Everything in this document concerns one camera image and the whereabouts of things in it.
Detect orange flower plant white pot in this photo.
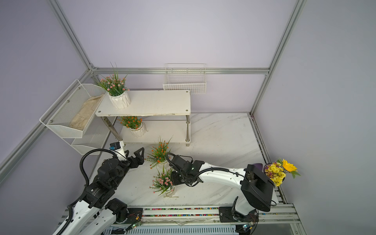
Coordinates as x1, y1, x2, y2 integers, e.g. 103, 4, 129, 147
146, 136, 171, 169

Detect pink flower plant white pot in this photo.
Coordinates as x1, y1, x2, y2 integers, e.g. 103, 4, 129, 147
98, 63, 131, 109

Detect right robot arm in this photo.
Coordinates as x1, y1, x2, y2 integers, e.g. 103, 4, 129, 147
166, 153, 277, 217

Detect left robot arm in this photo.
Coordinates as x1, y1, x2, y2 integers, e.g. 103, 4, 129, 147
54, 147, 145, 235

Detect white two-tier rack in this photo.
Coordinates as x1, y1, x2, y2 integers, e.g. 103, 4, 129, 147
96, 90, 192, 146

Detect beige glove in mesh shelf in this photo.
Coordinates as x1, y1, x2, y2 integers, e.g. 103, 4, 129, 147
69, 95, 103, 131

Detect yellow flowers purple vase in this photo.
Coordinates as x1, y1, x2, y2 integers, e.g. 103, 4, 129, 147
263, 159, 300, 187

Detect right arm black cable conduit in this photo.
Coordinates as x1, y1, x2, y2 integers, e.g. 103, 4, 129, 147
165, 152, 278, 206

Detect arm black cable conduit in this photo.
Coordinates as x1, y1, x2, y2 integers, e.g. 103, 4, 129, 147
55, 148, 130, 235
165, 152, 278, 206

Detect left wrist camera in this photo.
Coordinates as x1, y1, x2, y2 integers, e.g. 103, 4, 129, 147
110, 141, 126, 161

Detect white mesh wall shelf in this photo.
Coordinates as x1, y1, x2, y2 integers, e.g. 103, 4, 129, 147
40, 80, 110, 155

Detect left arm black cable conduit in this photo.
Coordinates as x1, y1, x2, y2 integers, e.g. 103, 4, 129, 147
55, 148, 130, 235

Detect white wire wall basket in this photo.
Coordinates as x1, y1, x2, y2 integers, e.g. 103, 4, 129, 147
163, 63, 207, 95

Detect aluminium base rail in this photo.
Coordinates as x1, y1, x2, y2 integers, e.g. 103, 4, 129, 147
54, 204, 302, 235

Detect aluminium frame rails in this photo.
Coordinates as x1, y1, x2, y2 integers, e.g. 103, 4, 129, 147
1, 1, 298, 182

